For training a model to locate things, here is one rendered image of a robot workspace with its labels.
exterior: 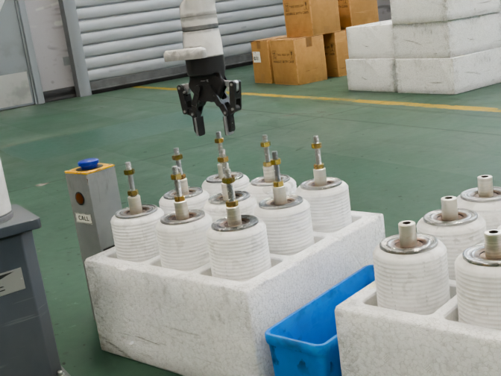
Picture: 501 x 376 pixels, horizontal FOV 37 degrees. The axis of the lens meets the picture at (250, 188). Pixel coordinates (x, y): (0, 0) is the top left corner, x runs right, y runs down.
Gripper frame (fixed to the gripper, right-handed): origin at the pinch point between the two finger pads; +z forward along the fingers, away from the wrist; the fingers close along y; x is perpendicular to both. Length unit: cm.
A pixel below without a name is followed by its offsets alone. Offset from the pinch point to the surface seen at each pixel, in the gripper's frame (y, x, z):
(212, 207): -9.7, 17.7, 10.8
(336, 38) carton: 138, -350, 5
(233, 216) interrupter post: -21.0, 27.7, 9.0
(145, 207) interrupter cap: 2.5, 21.0, 10.2
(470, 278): -60, 38, 12
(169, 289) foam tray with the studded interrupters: -10.1, 32.8, 20.1
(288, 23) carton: 170, -344, -9
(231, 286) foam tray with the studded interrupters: -23.4, 34.3, 17.7
